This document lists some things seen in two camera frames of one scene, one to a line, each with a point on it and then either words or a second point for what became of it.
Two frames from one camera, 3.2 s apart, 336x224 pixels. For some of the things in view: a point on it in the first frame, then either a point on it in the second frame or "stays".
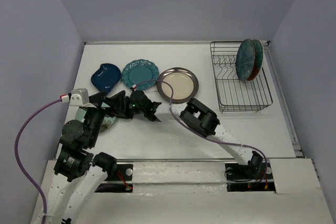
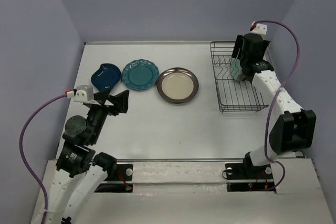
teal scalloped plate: [139, 71] stays
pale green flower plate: [107, 123] -> [237, 70]
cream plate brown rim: [184, 82] stays
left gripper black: [116, 100] stays
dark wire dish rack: [233, 94] stays
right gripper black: [128, 115] -> [238, 45]
